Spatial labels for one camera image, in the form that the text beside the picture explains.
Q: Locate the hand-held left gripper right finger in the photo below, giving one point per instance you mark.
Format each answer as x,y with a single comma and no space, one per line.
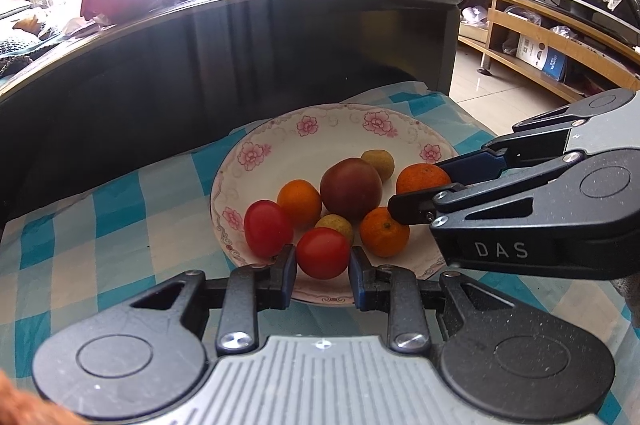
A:
359,280

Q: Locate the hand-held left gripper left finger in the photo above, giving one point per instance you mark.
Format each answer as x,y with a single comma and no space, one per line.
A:
289,277

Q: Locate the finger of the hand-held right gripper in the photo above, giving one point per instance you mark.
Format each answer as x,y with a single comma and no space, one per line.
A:
415,207
475,166

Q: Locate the orange mandarin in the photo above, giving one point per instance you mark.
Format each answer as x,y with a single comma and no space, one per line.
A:
422,179
299,203
382,232

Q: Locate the small red tomato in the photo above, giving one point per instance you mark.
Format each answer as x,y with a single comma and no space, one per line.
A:
267,229
322,253

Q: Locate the small brown-green kiwi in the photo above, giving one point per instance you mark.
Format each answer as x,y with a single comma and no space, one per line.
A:
379,164
336,226

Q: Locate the large dark red apple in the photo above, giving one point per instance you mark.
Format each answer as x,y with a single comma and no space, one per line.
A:
350,190

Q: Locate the white plate with pink flowers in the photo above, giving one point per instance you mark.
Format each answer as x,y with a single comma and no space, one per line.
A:
280,145

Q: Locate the person's left hand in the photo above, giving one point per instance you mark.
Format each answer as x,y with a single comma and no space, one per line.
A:
25,402

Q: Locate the white and blue carton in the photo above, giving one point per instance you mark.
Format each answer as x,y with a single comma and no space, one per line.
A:
542,57

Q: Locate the wooden media console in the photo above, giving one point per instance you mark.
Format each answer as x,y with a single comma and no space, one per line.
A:
550,20

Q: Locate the blue white checked tablecloth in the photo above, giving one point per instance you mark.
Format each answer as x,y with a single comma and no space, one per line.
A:
100,245

